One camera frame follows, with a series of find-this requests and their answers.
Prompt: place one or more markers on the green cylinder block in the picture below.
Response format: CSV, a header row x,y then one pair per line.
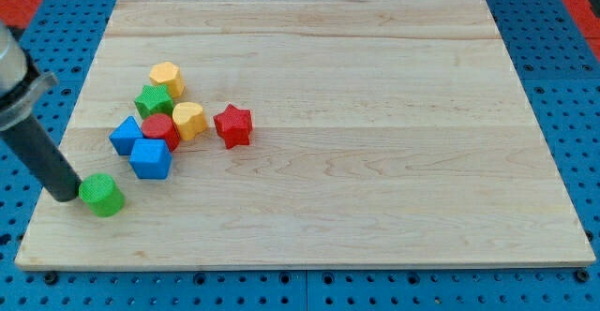
x,y
101,194

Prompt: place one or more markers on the blue cube block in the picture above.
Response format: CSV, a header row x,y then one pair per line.
x,y
150,159

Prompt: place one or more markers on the green star block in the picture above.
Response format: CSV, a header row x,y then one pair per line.
x,y
154,99

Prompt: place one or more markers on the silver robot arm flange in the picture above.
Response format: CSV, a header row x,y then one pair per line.
x,y
22,84

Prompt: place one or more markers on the wooden board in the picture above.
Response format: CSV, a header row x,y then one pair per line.
x,y
387,134

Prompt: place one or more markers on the red cylinder block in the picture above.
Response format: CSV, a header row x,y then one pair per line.
x,y
161,126

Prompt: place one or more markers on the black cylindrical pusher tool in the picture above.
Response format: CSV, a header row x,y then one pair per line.
x,y
32,144

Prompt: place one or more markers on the red star block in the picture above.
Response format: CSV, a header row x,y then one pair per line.
x,y
234,126

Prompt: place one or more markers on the blue triangular block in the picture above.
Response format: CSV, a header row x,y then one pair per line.
x,y
125,135

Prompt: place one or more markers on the yellow hexagon block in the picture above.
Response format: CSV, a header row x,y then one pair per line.
x,y
169,74

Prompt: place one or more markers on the yellow heart block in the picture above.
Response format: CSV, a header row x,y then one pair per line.
x,y
189,119

